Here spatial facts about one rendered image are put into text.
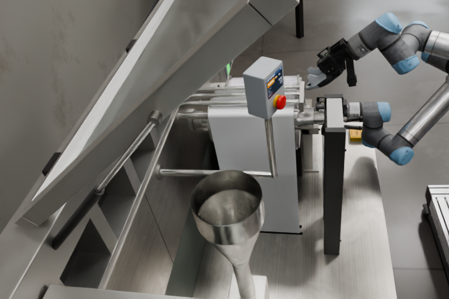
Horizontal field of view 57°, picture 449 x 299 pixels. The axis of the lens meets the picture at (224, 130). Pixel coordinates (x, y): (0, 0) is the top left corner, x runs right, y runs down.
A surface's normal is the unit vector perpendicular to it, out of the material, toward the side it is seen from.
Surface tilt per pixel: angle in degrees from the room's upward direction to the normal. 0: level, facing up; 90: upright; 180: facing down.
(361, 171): 0
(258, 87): 90
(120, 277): 90
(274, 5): 90
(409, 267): 0
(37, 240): 0
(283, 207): 90
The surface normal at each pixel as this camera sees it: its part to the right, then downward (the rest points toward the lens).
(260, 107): -0.59, 0.59
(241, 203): -0.43, 0.38
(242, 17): -0.17, 0.66
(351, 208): -0.14, -0.76
